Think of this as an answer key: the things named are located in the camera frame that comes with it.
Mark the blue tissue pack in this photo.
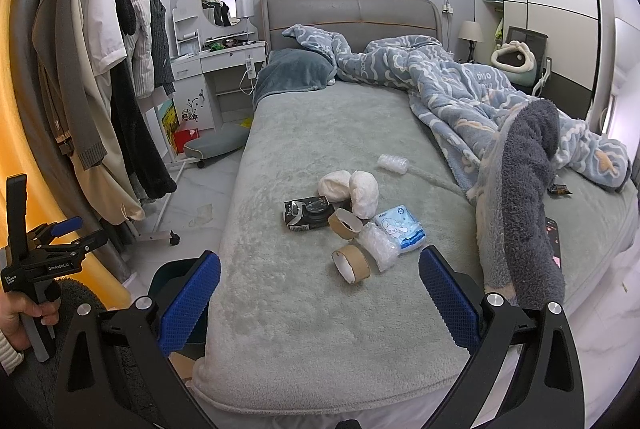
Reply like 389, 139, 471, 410
373, 204, 426, 253

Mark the clear bubble wrap piece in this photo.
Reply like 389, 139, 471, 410
357, 222, 399, 273

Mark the brown tape roll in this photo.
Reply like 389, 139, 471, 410
328, 208, 363, 239
332, 244, 371, 285

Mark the white sock ball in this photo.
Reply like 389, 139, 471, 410
318, 170, 352, 202
349, 171, 378, 220

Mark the black package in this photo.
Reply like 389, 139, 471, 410
283, 196, 334, 232

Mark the white knit sleeve forearm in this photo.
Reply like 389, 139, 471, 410
0, 331, 25, 376

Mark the dark teal trash bin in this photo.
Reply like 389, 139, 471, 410
149, 258, 208, 349

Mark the person's left hand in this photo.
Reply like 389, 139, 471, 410
0, 290, 62, 352

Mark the orange yellow curtain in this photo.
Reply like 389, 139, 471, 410
0, 0, 131, 310

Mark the white clothes rack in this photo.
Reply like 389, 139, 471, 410
41, 0, 202, 247

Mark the smartphone on bed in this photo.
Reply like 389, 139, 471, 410
546, 218, 562, 267

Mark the grey-green bed with sheet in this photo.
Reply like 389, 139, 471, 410
191, 79, 640, 416

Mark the black fuzzy garment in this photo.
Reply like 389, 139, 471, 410
110, 0, 177, 200

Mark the beige trench coat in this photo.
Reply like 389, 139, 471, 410
32, 0, 145, 225

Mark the red box on floor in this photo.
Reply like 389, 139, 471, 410
172, 128, 200, 154

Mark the grey cushion on floor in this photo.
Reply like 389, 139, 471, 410
183, 123, 250, 169

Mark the colourful picture board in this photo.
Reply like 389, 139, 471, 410
156, 98, 180, 152

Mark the blue patterned fleece blanket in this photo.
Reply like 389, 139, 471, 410
284, 24, 630, 202

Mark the yellow bag on floor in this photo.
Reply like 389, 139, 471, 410
240, 117, 253, 129

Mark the grey knit cardigan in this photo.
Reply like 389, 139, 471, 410
149, 0, 175, 96

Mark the white puffer jacket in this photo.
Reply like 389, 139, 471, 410
124, 0, 155, 98

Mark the white dressing table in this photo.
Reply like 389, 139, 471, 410
171, 0, 267, 130

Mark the cream cat bed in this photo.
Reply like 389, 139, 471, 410
490, 41, 538, 88

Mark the white power strip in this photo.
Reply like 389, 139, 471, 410
245, 57, 256, 79

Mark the teal blue pillow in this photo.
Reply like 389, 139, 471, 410
253, 48, 337, 109

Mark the bedside table lamp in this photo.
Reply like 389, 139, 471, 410
458, 20, 484, 63

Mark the grey upholstered headboard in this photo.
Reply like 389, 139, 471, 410
254, 0, 442, 52

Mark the small silver table lamp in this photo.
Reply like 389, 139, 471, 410
235, 0, 254, 34

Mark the white and black wardrobe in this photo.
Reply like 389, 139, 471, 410
475, 0, 615, 119

